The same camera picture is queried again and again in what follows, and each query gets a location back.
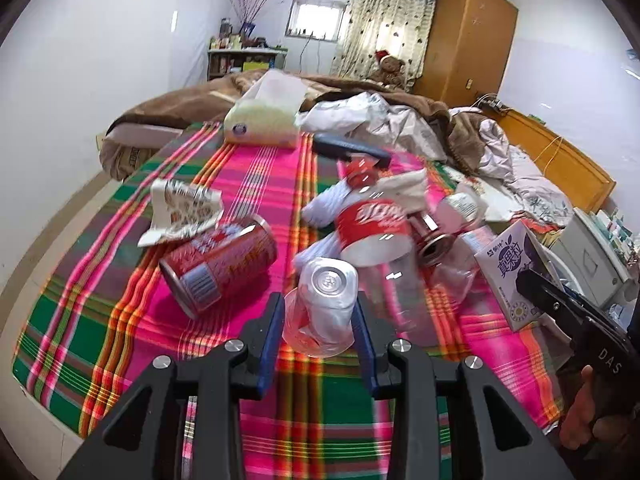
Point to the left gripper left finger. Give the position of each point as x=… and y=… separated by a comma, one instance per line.
x=261, y=337

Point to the light floral duvet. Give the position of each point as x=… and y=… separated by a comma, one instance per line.
x=500, y=172

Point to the white foam fruit net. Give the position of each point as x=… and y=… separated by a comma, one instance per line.
x=324, y=208

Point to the crumpled printed paper wrapper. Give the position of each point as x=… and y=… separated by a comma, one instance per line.
x=181, y=211

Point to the window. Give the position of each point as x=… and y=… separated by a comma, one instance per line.
x=315, y=19

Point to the wooden wardrobe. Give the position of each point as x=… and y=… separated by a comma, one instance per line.
x=467, y=50

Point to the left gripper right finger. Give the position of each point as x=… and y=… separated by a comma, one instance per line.
x=372, y=335

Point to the dried branches in vase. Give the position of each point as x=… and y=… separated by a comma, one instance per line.
x=247, y=12

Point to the white yogurt cup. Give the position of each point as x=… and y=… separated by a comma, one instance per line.
x=461, y=211

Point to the teddy bear with santa hat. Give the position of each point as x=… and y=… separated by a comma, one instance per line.
x=390, y=71

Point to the dark blue glasses case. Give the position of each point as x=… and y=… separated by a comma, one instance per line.
x=341, y=148

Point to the grey drawer cabinet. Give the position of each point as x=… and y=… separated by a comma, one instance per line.
x=604, y=279

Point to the cluttered shelf desk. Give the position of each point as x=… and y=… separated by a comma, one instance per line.
x=234, y=52

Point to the clear cola bottle red label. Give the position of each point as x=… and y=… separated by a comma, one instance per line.
x=375, y=237

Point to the tissue pack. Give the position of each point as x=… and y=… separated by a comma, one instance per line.
x=266, y=114

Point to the purple white milk carton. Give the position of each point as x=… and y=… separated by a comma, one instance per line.
x=513, y=251

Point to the wooden headboard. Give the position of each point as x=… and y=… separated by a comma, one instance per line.
x=580, y=178

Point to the colourful plaid bed cloth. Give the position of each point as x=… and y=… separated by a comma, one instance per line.
x=106, y=312

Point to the crumpled cream paper bag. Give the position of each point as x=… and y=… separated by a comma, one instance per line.
x=409, y=190

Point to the patterned curtain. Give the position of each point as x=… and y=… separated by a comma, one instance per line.
x=399, y=27

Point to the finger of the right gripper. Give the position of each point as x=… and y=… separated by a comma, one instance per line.
x=545, y=289

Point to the clear cup with white can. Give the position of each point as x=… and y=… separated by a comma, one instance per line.
x=318, y=313

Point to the person's right hand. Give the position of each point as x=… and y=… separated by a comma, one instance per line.
x=579, y=425

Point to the brown blanket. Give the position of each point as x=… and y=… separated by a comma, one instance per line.
x=142, y=131

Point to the red drink can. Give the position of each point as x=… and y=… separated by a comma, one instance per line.
x=218, y=263

